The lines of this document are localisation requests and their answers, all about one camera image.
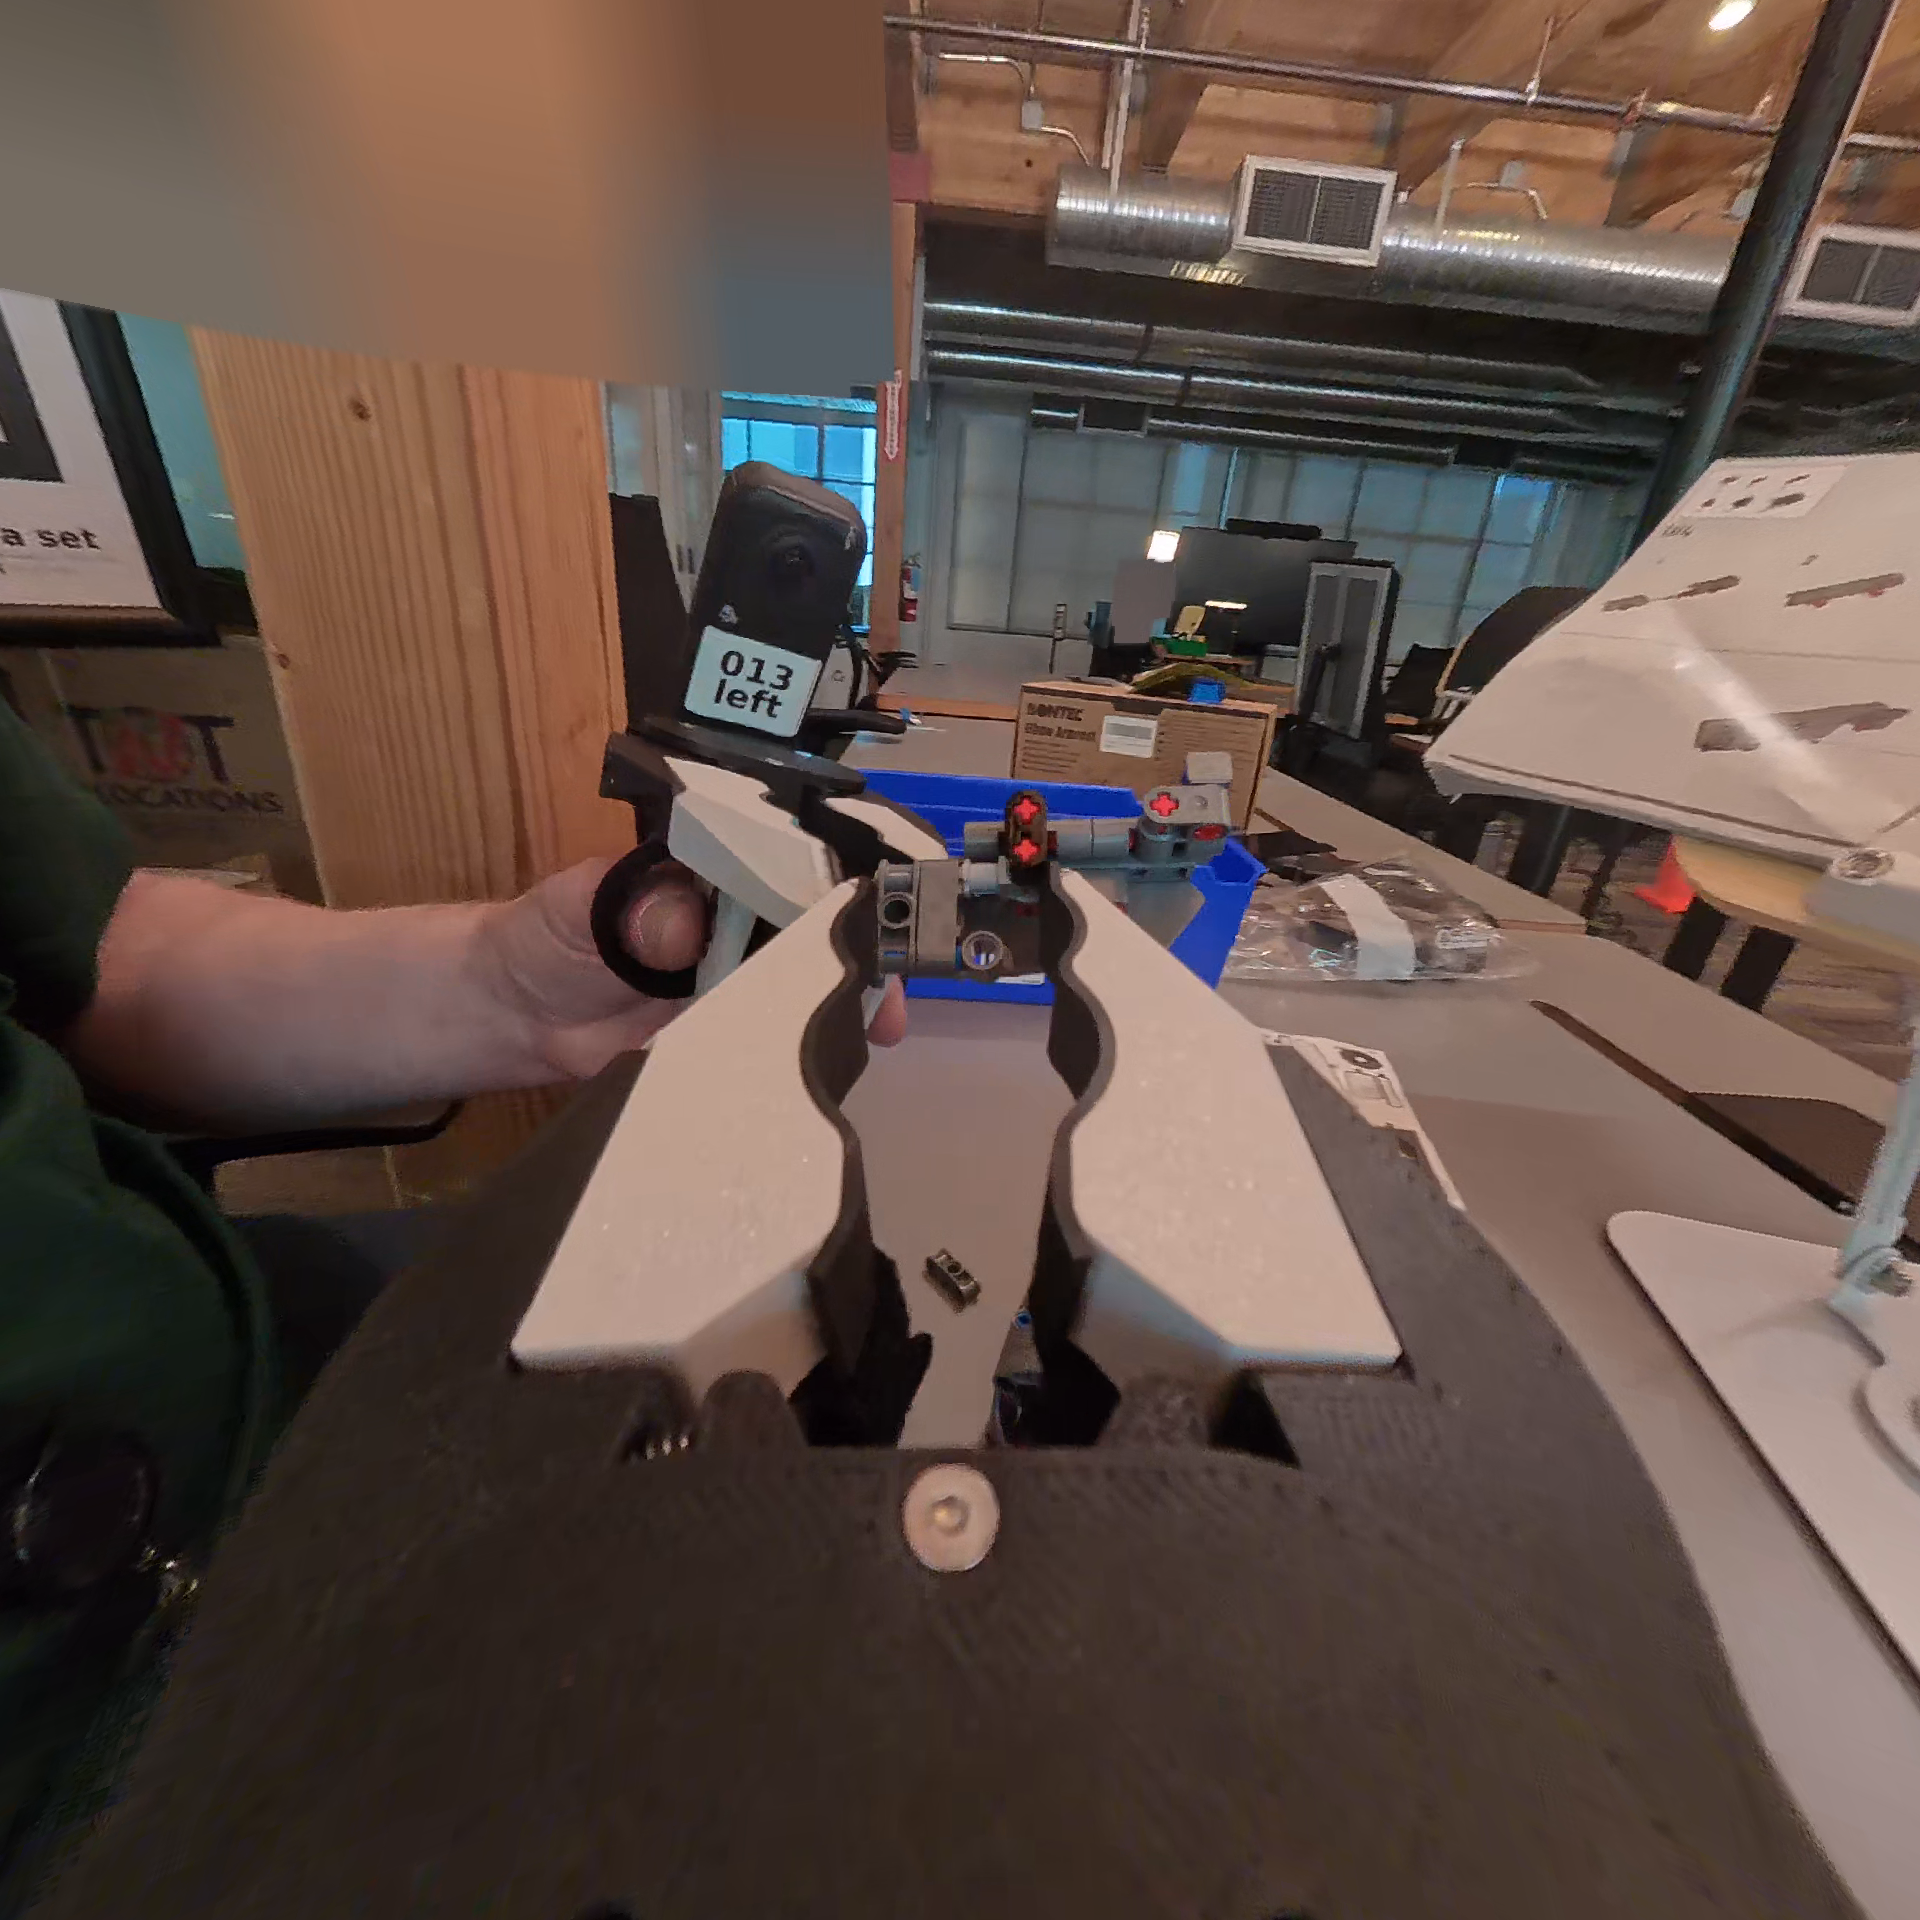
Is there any black badge reel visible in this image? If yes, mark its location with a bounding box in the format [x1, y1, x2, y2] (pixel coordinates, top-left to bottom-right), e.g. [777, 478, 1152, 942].
[0, 1432, 163, 1601]

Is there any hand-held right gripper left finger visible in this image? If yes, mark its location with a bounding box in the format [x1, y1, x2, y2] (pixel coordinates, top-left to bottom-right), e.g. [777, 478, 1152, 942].
[509, 884, 887, 1394]

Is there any lego sticker sheet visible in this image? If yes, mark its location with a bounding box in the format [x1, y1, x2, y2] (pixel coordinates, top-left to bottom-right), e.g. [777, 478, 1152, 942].
[1288, 1035, 1465, 1212]

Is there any silver vented air duct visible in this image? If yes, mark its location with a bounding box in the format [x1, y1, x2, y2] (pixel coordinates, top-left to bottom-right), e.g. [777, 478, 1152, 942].
[1052, 155, 1920, 331]

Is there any wooden post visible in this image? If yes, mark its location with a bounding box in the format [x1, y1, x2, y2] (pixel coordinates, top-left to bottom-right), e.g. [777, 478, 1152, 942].
[195, 331, 625, 912]

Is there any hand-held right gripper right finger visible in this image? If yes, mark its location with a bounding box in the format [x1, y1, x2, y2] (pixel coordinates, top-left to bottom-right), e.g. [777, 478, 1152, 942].
[1046, 867, 1408, 1390]

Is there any blue plastic bin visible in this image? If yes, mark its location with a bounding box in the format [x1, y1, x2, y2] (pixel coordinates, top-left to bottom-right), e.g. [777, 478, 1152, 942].
[864, 770, 1271, 1006]

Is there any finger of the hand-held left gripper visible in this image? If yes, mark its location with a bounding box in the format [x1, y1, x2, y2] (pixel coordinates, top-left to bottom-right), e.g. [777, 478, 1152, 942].
[664, 757, 874, 928]
[826, 790, 955, 890]

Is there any white stand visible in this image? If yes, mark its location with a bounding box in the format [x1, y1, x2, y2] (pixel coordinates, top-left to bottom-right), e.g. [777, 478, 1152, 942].
[1608, 832, 1920, 1676]

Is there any black framed tag sign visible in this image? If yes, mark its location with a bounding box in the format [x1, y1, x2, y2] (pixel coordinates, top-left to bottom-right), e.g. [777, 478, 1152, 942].
[0, 292, 215, 650]

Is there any grey metal cabinet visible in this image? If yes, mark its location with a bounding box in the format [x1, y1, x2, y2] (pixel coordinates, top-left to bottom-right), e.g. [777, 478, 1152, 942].
[1297, 559, 1408, 740]

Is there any black monitor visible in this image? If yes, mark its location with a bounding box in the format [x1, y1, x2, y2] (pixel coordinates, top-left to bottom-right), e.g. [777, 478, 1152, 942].
[1177, 525, 1327, 650]

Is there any dark steel column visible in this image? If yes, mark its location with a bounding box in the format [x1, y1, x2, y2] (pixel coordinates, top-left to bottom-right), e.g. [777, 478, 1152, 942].
[1640, 0, 1895, 485]

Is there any small grey lego assembly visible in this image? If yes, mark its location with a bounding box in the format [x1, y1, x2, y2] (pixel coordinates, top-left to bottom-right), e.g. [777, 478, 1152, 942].
[874, 753, 1243, 984]

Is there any brown cardboard box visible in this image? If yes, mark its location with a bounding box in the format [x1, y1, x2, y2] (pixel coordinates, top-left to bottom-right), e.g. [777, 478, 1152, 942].
[1017, 679, 1278, 800]

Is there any person's left forearm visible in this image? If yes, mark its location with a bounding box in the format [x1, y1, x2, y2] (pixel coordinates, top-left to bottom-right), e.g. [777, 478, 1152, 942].
[66, 867, 522, 1136]

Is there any clear plastic bag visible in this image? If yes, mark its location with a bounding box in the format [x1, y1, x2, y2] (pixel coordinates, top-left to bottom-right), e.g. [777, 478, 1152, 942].
[1245, 868, 1542, 984]

